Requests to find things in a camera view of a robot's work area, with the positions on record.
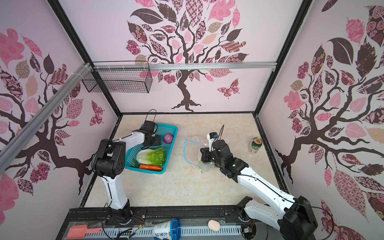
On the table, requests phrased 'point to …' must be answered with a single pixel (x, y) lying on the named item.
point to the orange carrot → (150, 167)
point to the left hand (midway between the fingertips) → (155, 142)
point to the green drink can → (256, 144)
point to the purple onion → (168, 138)
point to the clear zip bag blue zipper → (192, 145)
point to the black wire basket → (120, 76)
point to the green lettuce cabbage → (157, 157)
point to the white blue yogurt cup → (169, 230)
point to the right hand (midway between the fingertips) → (201, 147)
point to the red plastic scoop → (80, 231)
